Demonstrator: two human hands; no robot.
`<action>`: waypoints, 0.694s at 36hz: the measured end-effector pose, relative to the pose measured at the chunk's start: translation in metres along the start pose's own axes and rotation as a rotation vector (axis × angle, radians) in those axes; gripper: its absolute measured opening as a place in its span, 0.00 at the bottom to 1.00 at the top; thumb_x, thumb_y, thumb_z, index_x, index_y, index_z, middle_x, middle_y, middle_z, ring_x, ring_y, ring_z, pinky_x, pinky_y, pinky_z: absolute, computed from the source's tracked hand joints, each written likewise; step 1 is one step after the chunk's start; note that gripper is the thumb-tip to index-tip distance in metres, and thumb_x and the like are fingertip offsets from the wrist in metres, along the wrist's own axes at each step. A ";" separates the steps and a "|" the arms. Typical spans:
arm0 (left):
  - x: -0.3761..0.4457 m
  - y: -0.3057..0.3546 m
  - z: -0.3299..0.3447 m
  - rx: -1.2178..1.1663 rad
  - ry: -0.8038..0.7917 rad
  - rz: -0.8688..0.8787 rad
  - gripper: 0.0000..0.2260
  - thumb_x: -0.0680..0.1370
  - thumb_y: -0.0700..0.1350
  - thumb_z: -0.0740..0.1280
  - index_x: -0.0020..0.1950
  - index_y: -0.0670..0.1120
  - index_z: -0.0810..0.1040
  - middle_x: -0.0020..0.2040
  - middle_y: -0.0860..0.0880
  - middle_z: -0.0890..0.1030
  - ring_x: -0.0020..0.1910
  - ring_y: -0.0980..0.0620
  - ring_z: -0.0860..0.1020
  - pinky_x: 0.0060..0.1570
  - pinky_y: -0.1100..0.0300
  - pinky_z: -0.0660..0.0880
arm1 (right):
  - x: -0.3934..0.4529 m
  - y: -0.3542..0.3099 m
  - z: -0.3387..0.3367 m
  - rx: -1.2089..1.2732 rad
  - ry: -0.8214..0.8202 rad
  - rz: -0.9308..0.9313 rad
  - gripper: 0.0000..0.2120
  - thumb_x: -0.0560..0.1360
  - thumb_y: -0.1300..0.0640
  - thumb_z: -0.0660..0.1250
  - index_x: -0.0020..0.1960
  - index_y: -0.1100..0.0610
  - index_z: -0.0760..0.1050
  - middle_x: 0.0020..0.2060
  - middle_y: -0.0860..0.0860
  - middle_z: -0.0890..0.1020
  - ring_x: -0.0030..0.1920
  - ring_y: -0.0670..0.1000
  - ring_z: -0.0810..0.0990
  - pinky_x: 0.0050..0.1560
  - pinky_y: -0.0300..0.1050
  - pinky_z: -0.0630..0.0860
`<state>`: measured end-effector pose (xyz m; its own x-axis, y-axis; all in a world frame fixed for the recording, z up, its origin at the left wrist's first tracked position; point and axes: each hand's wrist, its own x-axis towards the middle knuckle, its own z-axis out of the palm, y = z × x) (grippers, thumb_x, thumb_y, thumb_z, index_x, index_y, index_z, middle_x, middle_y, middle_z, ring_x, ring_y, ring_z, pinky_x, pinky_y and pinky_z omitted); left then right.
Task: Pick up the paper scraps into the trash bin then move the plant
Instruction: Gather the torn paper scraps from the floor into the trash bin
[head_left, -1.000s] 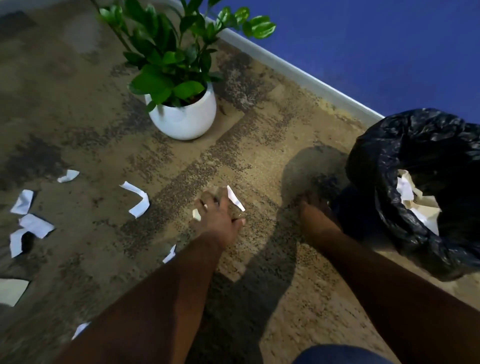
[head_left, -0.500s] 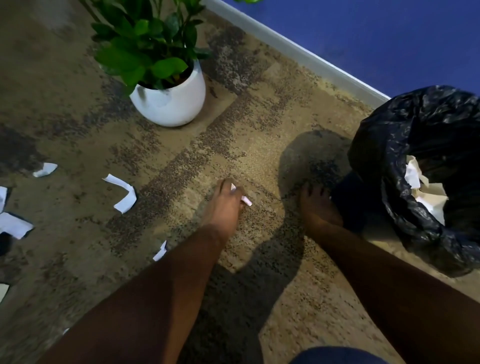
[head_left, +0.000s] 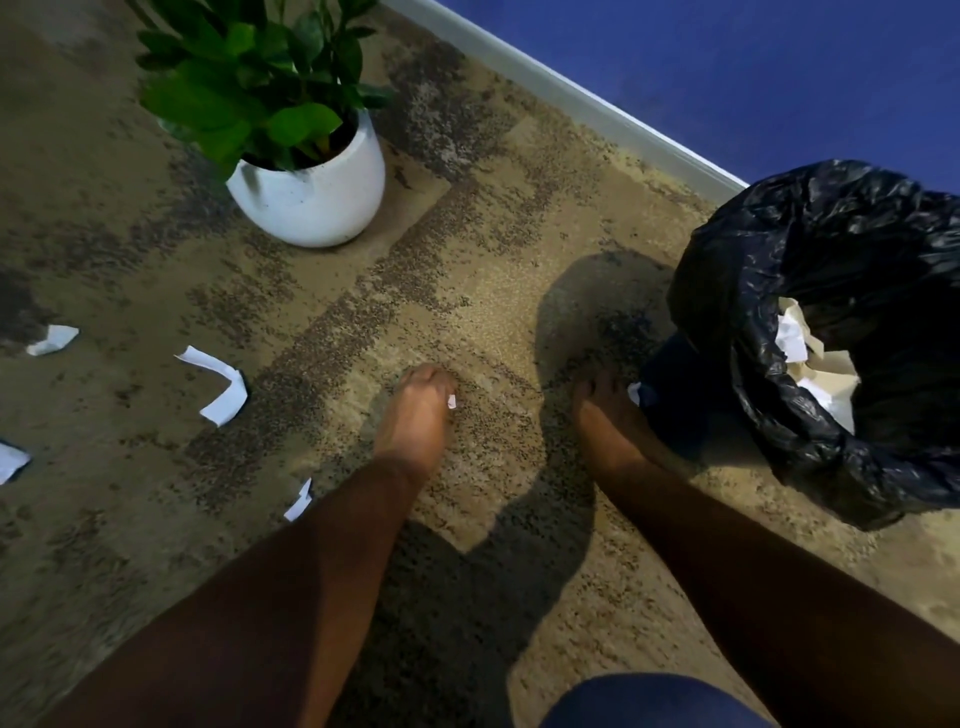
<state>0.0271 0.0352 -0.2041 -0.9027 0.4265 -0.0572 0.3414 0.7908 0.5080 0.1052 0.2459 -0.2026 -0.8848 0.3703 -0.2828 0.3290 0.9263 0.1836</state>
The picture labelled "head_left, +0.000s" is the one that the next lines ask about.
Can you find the person's left hand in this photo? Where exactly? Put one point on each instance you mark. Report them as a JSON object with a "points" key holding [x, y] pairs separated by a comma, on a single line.
{"points": [[416, 427]]}

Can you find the person's right hand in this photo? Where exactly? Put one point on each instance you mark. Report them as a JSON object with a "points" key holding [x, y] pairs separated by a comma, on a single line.
{"points": [[607, 431]]}

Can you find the curved white paper strip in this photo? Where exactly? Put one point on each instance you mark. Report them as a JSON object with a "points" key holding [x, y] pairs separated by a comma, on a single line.
{"points": [[225, 409]]}

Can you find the small bunch of paper scraps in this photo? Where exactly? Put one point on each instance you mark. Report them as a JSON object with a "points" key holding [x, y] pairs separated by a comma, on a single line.
{"points": [[791, 337]]}

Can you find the beige paper scrap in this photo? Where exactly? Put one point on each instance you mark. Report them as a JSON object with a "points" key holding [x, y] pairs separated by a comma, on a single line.
{"points": [[836, 371]]}

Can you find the green potted plant white pot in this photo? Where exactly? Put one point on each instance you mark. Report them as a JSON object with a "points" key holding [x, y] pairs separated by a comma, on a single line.
{"points": [[315, 202]]}

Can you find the black bin with liner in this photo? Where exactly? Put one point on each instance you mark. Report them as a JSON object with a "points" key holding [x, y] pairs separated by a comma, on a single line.
{"points": [[862, 225]]}

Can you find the small curled white paper scrap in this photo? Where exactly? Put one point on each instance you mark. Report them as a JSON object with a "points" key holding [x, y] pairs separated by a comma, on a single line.
{"points": [[54, 339]]}

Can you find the pile of torn paper scraps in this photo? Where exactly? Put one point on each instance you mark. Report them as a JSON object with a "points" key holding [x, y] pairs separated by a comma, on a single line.
{"points": [[11, 461]]}

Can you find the person's left forearm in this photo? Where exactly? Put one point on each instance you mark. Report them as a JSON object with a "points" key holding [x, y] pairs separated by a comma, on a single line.
{"points": [[300, 600]]}

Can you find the person's right forearm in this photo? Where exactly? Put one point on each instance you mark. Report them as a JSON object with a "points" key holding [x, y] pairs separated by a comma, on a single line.
{"points": [[750, 600]]}

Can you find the blue shorts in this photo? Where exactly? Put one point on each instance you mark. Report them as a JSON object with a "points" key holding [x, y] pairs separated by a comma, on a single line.
{"points": [[652, 705]]}

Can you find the white baseboard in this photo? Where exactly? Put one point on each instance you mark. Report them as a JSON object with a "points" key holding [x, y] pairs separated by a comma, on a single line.
{"points": [[562, 90]]}

